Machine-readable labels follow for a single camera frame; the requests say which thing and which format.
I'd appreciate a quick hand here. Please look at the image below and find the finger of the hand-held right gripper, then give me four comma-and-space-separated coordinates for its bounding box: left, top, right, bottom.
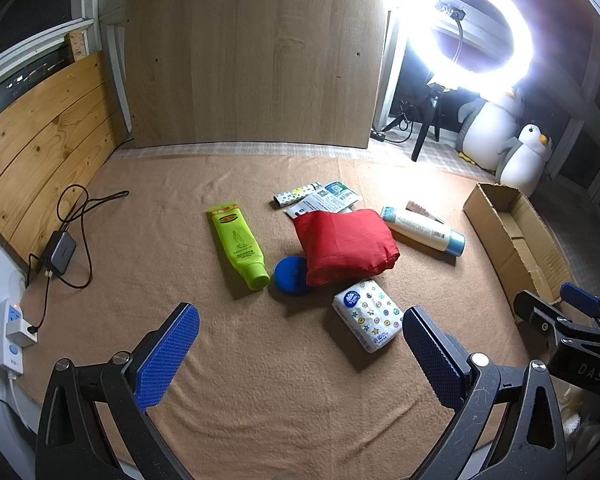
512, 290, 572, 349
560, 282, 600, 333

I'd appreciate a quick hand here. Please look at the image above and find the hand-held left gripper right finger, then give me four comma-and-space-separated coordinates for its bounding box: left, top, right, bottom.
402, 305, 568, 480

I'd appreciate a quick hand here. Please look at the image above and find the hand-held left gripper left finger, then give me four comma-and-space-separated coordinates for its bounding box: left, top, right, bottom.
35, 302, 201, 480

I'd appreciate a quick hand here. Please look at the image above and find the patterned tissue pack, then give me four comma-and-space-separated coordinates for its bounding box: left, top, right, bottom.
332, 279, 405, 354

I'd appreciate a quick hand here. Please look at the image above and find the cardboard box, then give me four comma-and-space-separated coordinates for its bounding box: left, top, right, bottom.
462, 182, 573, 311

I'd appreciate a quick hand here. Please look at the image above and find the white bottle with blue cap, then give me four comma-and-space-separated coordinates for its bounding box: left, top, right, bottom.
380, 206, 467, 257

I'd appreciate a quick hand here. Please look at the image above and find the green hand cream tube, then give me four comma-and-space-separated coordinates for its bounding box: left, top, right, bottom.
207, 201, 271, 291

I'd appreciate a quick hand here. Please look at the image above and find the red cloth pouch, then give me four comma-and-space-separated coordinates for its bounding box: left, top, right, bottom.
293, 208, 401, 288

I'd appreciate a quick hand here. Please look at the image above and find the blue round disc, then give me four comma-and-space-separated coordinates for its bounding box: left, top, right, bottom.
274, 256, 313, 295

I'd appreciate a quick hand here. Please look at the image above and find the white packet with blue label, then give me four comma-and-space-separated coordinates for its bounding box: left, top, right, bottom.
286, 181, 358, 220

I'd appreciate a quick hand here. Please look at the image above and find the small patterned lighter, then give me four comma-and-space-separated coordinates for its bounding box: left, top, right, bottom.
272, 184, 325, 209

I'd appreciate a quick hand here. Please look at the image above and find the white cloth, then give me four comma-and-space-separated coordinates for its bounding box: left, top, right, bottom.
560, 385, 598, 441

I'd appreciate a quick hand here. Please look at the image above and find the brown blanket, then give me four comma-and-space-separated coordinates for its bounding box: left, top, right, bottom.
10, 152, 571, 480

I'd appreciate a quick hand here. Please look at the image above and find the small penguin plush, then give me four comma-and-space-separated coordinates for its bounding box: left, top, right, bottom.
497, 124, 553, 198

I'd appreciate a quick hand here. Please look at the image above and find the small pink lip balm tube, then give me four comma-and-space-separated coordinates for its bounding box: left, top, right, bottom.
406, 201, 446, 224

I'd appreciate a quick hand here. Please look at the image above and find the white plug charger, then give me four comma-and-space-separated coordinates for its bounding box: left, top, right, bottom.
5, 317, 38, 347

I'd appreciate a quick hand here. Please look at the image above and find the grey power adapter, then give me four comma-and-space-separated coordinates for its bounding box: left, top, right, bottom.
41, 230, 77, 277

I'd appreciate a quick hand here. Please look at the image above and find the white power strip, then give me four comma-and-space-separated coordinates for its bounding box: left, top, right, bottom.
0, 299, 26, 375

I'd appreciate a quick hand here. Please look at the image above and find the large penguin plush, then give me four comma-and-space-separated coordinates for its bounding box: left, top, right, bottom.
455, 87, 526, 171

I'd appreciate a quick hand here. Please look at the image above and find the checkered mat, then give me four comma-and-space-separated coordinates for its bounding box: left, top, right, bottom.
115, 137, 501, 186

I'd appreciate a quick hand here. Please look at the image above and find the pine plank panel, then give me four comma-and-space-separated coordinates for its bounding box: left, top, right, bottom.
0, 50, 123, 273

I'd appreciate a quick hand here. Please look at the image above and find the large wood-grain board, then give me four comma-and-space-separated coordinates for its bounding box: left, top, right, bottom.
124, 0, 391, 150

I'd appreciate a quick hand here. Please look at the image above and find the wooden strip with holes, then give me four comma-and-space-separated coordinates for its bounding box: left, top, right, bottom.
67, 30, 91, 63

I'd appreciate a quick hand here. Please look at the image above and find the black adapter cable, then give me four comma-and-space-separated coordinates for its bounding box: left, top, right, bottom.
26, 185, 131, 333

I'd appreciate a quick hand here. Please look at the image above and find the black tripod cable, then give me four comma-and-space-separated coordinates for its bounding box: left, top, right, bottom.
385, 100, 415, 143

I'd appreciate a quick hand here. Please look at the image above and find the ring light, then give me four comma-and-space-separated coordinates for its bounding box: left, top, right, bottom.
405, 0, 535, 92

